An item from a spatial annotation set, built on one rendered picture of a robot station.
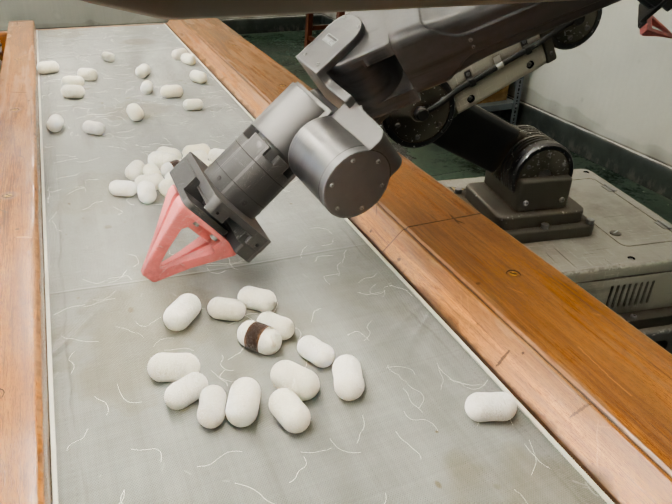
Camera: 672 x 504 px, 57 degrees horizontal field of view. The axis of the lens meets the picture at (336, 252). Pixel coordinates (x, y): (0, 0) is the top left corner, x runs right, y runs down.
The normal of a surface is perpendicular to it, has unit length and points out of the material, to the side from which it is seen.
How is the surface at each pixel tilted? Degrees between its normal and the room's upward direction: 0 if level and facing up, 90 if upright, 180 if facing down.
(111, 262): 0
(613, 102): 90
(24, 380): 0
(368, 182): 98
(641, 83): 90
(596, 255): 0
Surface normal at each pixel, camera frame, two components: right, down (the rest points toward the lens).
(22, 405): 0.02, -0.86
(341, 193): 0.49, 0.57
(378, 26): -0.47, -0.47
